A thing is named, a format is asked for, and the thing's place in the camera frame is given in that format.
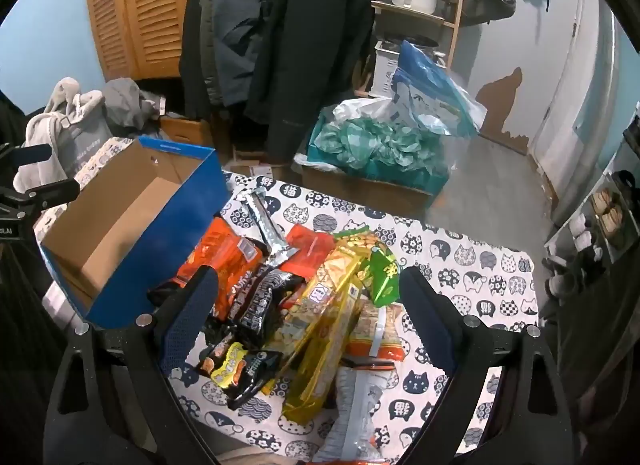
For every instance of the white shoe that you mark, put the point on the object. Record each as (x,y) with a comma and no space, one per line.
(580,224)
(586,241)

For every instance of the cat-printed tablecloth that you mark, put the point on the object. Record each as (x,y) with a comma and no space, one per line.
(480,285)

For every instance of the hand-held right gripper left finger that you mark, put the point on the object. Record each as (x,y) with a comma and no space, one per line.
(185,315)

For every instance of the dark green jacket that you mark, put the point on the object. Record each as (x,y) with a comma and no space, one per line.
(192,45)

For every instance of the black snack packet white print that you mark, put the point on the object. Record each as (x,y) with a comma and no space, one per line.
(265,300)

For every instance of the beige shoe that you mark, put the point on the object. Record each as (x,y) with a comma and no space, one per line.
(606,200)
(612,221)

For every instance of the blue cardboard box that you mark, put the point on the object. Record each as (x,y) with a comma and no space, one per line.
(200,195)

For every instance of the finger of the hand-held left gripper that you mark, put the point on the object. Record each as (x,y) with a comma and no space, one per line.
(50,192)
(25,153)

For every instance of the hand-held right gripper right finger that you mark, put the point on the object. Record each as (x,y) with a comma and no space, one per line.
(430,315)

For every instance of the grey-blue jacket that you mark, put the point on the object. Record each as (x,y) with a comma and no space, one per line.
(235,20)

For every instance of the wooden louvred door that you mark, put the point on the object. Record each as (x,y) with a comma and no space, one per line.
(140,10)

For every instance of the long gold snack packet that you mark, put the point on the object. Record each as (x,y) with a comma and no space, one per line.
(320,345)

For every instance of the wooden shelf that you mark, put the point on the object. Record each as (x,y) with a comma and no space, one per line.
(410,9)

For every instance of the small brown cardboard box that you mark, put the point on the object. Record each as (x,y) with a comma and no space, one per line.
(187,130)

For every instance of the white plastic bag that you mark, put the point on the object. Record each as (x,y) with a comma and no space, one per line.
(360,107)

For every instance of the dark grey tote bag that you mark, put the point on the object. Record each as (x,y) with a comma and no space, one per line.
(85,145)

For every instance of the silver snack bar wrapper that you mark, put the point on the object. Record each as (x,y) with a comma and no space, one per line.
(265,225)

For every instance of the white crate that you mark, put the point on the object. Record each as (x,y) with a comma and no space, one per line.
(385,70)

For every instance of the shoe rack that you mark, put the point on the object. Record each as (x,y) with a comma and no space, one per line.
(570,230)

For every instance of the orange white snack packet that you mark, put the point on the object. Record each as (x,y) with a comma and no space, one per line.
(385,335)

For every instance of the grey cloth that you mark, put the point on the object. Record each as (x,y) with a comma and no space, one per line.
(127,100)

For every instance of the red snack packet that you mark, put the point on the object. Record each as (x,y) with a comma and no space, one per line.
(312,247)

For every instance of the small black yellow snack packet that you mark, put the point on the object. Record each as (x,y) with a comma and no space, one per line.
(235,370)

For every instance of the blue plastic bag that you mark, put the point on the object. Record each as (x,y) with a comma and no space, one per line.
(430,90)

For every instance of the black jacket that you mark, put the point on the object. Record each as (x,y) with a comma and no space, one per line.
(310,45)

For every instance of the green crumpled bags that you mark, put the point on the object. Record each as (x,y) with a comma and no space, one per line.
(380,145)

